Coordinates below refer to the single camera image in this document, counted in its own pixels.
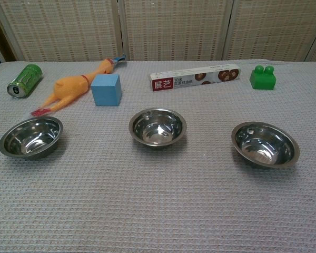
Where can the green toy building block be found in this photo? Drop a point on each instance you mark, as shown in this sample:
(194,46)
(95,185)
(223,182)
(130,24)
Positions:
(262,80)

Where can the white baking paper box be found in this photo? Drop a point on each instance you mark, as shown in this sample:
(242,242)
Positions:
(195,77)

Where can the blue foam cube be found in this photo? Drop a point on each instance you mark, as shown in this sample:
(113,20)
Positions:
(105,92)

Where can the green drink can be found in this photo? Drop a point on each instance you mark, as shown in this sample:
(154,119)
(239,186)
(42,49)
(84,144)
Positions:
(26,79)

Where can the yellow rubber chicken toy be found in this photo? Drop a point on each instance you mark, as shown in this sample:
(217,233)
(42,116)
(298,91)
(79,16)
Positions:
(68,88)

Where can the grey waffle tablecloth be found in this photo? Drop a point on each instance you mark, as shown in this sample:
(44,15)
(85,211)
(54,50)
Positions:
(158,200)

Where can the blue white packaging tag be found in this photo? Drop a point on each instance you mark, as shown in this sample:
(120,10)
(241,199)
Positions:
(119,59)

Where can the stainless steel bowl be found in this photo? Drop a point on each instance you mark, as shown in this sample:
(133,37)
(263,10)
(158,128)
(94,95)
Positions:
(264,145)
(158,129)
(29,139)

